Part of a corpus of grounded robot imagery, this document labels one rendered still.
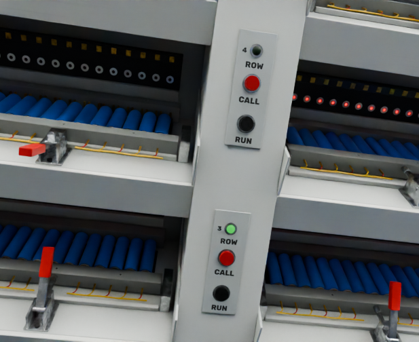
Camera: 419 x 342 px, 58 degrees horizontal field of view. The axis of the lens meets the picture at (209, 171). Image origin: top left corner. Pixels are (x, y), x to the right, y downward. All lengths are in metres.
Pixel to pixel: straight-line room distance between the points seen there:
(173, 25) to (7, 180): 0.25
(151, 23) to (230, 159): 0.17
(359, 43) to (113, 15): 0.27
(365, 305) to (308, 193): 0.21
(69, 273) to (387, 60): 0.46
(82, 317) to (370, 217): 0.37
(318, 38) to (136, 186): 0.26
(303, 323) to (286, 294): 0.04
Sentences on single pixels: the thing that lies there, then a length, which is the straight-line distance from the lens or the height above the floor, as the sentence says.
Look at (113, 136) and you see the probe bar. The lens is 0.46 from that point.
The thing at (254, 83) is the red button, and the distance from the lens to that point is 0.41.
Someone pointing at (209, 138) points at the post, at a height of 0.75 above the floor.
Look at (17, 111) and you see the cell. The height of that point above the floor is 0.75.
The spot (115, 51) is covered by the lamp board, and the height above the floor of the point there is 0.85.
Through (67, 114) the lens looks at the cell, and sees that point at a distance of 0.52.
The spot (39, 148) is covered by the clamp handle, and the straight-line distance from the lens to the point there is 0.40.
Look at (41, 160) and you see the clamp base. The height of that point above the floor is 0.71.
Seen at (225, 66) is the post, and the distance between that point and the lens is 0.42.
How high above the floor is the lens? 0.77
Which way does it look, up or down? 8 degrees down
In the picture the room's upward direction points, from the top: 8 degrees clockwise
